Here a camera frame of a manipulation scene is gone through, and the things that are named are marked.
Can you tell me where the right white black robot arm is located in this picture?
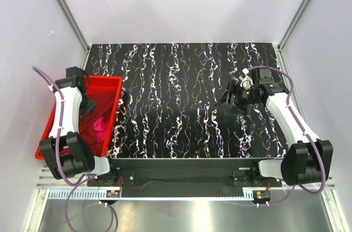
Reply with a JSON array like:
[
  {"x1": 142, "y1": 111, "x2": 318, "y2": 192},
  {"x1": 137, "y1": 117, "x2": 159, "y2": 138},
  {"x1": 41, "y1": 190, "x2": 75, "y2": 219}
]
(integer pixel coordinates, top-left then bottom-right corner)
[{"x1": 215, "y1": 81, "x2": 333, "y2": 187}]

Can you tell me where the dark red t shirt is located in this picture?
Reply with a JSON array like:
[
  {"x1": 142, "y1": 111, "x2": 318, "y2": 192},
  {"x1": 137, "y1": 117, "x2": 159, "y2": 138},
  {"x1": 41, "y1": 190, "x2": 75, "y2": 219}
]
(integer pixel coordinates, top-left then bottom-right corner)
[{"x1": 79, "y1": 91, "x2": 116, "y2": 157}]

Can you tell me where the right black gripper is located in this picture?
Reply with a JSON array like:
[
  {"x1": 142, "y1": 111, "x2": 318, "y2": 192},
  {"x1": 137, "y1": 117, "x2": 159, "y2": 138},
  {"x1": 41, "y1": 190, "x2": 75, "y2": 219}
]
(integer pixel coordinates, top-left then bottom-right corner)
[{"x1": 214, "y1": 80, "x2": 261, "y2": 117}]

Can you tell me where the pink t shirt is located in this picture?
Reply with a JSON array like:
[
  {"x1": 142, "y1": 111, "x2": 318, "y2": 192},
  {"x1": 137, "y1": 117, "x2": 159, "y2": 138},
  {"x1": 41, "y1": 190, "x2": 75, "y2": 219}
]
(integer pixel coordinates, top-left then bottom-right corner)
[{"x1": 93, "y1": 117, "x2": 108, "y2": 143}]

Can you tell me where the aluminium rail front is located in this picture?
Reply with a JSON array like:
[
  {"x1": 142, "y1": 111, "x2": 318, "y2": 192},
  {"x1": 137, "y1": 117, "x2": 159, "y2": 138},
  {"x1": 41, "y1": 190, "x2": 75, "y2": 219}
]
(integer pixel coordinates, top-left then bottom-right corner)
[{"x1": 35, "y1": 167, "x2": 336, "y2": 201}]

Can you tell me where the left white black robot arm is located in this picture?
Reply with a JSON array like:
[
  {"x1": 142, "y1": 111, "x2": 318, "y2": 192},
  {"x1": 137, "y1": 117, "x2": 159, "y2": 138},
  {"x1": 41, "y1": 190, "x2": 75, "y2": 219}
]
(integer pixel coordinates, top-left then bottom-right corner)
[{"x1": 32, "y1": 67, "x2": 119, "y2": 186}]

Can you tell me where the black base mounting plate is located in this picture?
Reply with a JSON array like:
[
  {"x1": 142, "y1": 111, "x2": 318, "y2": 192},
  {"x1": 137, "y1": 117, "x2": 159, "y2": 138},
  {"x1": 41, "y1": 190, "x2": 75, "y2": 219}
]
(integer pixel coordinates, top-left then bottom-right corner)
[{"x1": 88, "y1": 158, "x2": 282, "y2": 200}]

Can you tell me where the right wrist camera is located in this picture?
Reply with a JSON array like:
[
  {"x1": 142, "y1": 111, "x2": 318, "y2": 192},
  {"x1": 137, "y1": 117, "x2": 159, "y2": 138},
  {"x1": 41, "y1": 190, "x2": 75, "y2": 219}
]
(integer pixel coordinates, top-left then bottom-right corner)
[{"x1": 241, "y1": 67, "x2": 276, "y2": 87}]

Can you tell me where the red plastic bin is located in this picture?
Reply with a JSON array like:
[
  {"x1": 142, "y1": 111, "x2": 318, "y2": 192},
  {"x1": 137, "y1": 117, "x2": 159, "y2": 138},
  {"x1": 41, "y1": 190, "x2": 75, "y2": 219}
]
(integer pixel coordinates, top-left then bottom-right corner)
[{"x1": 34, "y1": 75, "x2": 123, "y2": 163}]

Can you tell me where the right aluminium frame post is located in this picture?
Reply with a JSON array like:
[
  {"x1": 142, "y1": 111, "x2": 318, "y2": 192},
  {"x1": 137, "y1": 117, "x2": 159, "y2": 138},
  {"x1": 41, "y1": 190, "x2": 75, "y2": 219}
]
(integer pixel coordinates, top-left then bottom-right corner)
[{"x1": 277, "y1": 0, "x2": 331, "y2": 51}]

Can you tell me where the left aluminium frame post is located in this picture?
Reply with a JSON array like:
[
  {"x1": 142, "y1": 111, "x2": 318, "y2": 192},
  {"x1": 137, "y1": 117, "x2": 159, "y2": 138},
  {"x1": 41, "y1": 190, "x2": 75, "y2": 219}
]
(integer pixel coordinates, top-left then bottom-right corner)
[{"x1": 56, "y1": 0, "x2": 90, "y2": 53}]

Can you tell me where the aluminium frame post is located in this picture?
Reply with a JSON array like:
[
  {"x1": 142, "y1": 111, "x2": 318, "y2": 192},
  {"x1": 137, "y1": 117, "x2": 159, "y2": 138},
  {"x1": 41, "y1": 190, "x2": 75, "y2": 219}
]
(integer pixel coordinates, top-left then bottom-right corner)
[
  {"x1": 277, "y1": 0, "x2": 331, "y2": 51},
  {"x1": 56, "y1": 0, "x2": 90, "y2": 53}
]

